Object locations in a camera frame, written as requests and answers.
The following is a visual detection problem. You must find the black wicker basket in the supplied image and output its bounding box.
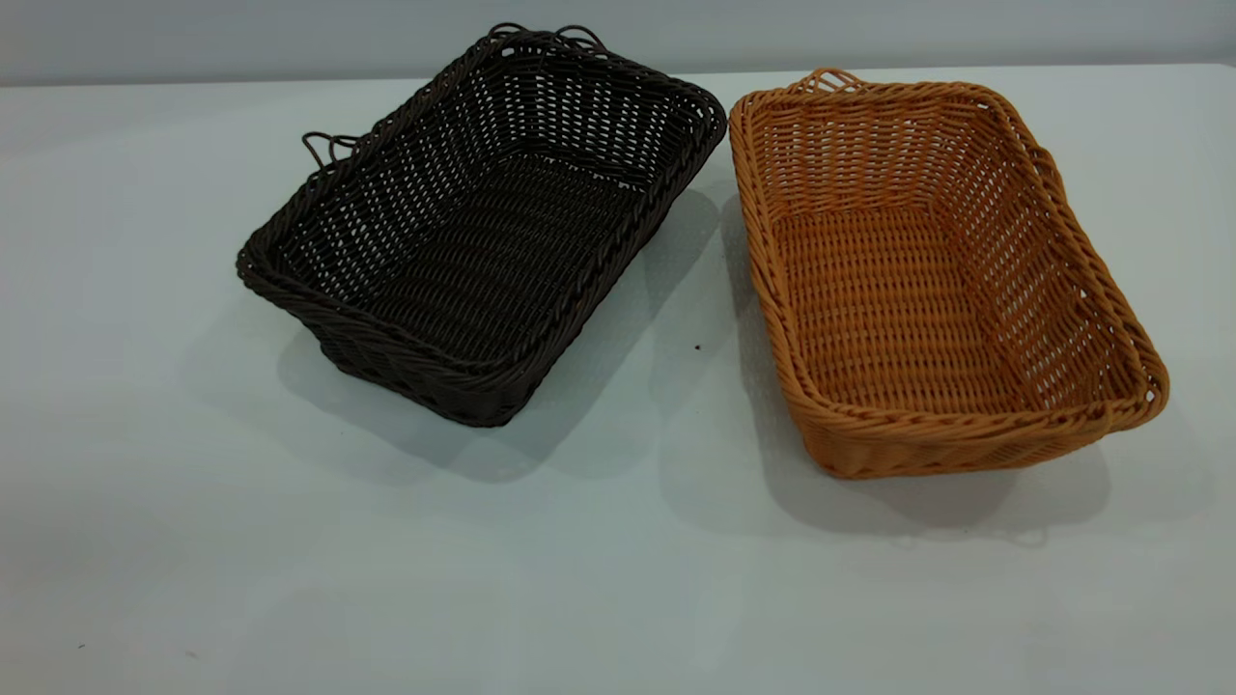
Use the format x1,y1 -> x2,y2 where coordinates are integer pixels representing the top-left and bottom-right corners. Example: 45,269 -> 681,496
236,23 -> 728,429

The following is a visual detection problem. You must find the orange wicker basket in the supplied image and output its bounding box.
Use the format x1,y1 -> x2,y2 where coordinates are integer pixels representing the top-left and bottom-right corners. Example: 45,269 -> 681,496
728,68 -> 1170,481

